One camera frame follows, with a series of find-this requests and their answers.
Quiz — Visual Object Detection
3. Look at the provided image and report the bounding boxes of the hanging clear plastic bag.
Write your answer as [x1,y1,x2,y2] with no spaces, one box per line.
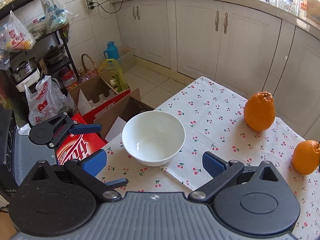
[41,0,79,34]

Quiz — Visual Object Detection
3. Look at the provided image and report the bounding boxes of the orange without leaf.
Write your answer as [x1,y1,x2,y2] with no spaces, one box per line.
[244,92,276,132]

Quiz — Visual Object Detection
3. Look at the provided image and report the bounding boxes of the white kitchen cabinets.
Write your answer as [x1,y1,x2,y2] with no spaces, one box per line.
[114,0,319,140]

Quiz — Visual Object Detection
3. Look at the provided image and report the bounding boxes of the cherry print tablecloth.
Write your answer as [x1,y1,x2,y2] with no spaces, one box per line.
[98,77,319,239]

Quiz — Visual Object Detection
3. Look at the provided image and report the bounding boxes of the red cardboard box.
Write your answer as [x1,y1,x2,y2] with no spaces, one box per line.
[56,89,131,165]

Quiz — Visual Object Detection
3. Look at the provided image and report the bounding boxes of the yellow plastic bag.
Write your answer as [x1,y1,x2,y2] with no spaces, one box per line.
[98,59,130,93]

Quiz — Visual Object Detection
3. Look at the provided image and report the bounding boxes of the blue thermos jug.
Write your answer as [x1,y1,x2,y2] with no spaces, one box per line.
[104,41,120,60]

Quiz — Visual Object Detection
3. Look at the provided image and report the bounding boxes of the black metal shelf rack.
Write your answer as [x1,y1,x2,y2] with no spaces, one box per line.
[1,0,79,125]

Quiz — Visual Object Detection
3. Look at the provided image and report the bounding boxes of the white red plastic bag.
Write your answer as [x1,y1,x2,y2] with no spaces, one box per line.
[24,75,63,126]

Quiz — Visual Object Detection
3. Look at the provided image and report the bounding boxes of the wicker basket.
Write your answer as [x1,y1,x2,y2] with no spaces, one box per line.
[80,54,99,79]

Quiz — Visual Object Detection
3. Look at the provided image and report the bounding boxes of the white power strip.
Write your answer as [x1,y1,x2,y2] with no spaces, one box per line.
[85,0,94,11]

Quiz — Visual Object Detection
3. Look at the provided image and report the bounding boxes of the hanging bag with yellow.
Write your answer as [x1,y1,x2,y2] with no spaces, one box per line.
[1,10,36,52]

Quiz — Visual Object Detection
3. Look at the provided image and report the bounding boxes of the brown cardboard box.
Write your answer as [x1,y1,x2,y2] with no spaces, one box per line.
[69,72,153,139]

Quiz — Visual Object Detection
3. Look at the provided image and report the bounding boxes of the orange with leaves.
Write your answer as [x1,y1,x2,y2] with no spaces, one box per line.
[292,140,319,175]

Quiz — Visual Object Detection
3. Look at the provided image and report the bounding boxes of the plain white bowl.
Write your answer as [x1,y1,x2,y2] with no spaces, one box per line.
[121,111,185,167]

